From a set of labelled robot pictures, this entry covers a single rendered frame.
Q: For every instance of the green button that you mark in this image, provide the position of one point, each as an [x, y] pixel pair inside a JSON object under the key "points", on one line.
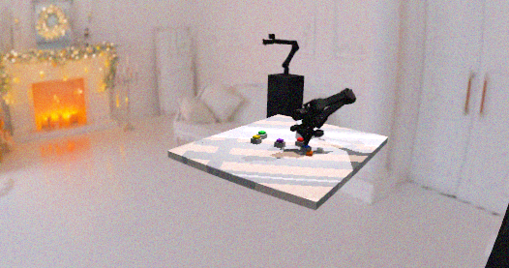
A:
{"points": [[262, 134]]}

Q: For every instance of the yellow button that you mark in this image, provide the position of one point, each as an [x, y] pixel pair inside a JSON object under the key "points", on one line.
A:
{"points": [[256, 139]]}

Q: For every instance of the red button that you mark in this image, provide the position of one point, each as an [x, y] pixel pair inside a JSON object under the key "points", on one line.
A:
{"points": [[299, 142]]}

